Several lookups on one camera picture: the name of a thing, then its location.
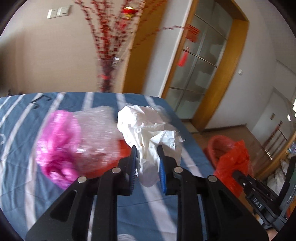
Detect glass vase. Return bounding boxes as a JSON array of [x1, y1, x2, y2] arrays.
[[97, 57, 120, 93]]

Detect red plastic trash basket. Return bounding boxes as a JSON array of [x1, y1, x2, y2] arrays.
[[203, 135, 235, 169]]

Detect frosted glass sliding door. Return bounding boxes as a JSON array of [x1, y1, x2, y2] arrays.
[[166, 1, 233, 120]]

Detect wooden stair railing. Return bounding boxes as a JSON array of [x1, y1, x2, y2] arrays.
[[262, 121, 287, 160]]

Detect red plastic bag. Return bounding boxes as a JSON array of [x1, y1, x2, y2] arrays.
[[214, 140, 250, 197], [85, 140, 131, 179]]

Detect pink plastic bag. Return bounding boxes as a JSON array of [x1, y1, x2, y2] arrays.
[[36, 110, 81, 189]]

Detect white plastic bag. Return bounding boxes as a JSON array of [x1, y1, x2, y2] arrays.
[[117, 105, 184, 187]]

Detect cluttered goods pile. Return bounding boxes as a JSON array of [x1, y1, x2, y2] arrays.
[[267, 141, 295, 195]]

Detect white wall switch plate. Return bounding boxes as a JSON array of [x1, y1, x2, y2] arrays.
[[47, 6, 71, 19]]

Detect red blossom branches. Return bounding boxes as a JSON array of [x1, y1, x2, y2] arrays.
[[74, 0, 186, 61]]

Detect red hanging door ornament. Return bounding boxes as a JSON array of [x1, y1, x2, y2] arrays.
[[178, 50, 189, 67]]

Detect clear crumpled plastic bag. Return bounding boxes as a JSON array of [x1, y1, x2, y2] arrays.
[[74, 105, 121, 173]]

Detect blue white striped tablecloth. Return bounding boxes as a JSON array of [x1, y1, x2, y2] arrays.
[[0, 91, 216, 241]]

